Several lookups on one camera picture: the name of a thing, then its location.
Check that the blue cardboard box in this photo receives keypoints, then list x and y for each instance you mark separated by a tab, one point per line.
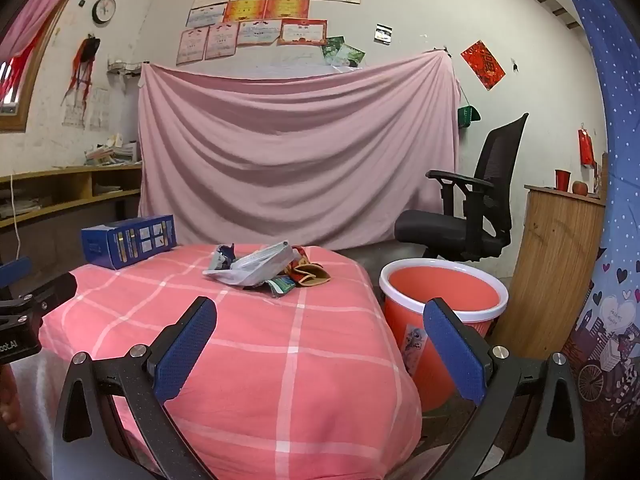
105	247

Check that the red tassel decoration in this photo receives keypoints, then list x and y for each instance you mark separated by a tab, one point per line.
82	60

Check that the green landscape photo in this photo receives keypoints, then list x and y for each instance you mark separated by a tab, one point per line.
330	49
352	56

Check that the wooden cabinet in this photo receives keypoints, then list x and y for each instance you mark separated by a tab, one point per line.
550	260

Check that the group of wall certificates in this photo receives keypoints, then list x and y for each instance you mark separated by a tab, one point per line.
245	10

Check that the wall shelf with papers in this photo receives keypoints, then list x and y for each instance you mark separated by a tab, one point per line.
122	67

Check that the red cup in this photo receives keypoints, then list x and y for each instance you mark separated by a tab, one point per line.
563	181

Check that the person's left hand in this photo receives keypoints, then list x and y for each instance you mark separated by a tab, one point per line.
7	410

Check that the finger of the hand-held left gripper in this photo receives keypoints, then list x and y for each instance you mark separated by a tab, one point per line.
52	290
14	271

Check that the pink checked blanket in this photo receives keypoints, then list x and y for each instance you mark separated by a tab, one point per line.
280	360

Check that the paper wall calendar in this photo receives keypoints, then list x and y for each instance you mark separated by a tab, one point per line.
80	112

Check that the clear plastic bag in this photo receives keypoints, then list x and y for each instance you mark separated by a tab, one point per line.
250	267

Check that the wooden shelf desk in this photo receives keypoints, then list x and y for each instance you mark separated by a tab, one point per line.
65	175

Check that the pink window curtain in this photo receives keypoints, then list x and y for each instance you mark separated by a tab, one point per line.
40	5

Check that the wooden window frame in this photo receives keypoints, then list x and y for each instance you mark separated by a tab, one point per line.
27	110

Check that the orange bucket with white rim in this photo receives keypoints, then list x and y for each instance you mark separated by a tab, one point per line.
435	290

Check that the yellow red wrapper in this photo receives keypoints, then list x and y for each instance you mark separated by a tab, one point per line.
310	272

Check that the red hanging ornament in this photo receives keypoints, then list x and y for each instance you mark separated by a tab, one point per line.
586	147

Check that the small black wall hook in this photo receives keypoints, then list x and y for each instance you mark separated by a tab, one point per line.
514	65

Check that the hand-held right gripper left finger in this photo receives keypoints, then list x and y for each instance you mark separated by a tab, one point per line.
187	345

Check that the stack of books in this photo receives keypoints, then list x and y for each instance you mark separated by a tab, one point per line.
112	152

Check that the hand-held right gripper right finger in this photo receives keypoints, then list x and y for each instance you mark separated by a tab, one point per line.
455	345

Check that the apple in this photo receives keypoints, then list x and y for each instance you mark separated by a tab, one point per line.
580	188

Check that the small black white card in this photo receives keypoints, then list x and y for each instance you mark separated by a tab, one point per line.
383	33

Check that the black office chair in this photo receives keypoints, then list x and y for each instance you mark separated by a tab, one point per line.
440	232

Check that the blue dotted curtain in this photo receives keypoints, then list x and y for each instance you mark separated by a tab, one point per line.
620	160

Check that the red paper poster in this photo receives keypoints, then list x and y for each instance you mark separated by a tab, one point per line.
482	65

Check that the green hanging bag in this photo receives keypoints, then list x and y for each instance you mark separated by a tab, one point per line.
468	116

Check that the grey fleece cloth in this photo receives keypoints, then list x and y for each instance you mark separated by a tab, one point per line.
35	400

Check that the round wall clock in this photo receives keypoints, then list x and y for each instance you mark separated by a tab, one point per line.
104	10

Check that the pink hanging sheet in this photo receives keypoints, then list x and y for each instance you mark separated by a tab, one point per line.
280	150

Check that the green snack packet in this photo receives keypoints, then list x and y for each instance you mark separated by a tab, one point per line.
280	286

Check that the blue silver wrapper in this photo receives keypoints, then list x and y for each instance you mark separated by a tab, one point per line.
222	257

